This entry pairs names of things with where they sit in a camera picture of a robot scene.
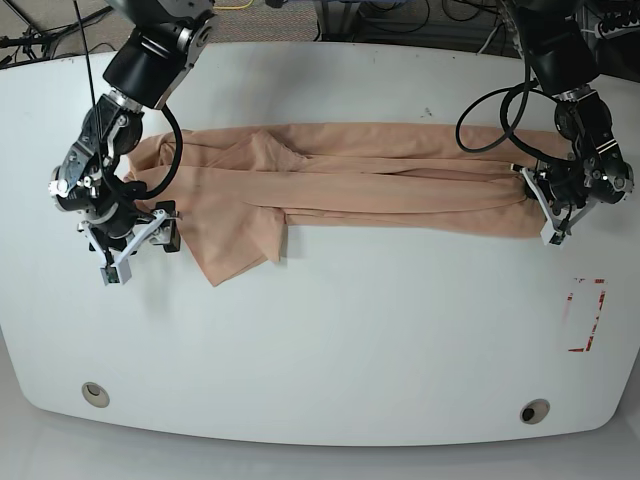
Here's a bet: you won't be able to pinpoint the table grommet hole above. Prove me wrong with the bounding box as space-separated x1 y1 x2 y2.
81 382 110 409
520 399 550 425

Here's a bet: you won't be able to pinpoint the white power strip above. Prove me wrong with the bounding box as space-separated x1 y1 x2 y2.
595 9 639 39

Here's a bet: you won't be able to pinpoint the right table grommet hole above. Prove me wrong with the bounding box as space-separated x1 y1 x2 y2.
520 399 550 425

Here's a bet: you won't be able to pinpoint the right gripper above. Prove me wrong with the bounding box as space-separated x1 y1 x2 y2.
82 197 179 253

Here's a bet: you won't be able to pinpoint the left table grommet hole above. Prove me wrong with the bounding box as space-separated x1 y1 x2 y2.
81 382 110 409

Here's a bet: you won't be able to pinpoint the black tripod legs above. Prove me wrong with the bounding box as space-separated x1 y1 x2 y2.
1 1 114 70

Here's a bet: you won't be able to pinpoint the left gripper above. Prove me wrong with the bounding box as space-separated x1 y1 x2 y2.
534 160 590 215

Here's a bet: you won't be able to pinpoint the red tape rectangle marking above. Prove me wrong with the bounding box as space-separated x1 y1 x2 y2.
562 277 607 353

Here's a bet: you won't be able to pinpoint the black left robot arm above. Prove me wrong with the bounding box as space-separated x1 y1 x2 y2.
500 1 634 214

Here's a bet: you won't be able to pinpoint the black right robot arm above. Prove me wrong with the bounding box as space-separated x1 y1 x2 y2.
49 1 214 255

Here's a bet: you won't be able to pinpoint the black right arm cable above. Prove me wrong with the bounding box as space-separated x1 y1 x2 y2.
72 0 185 201

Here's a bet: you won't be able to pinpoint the peach T-shirt with emoji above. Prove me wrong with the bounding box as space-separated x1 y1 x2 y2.
127 123 545 285

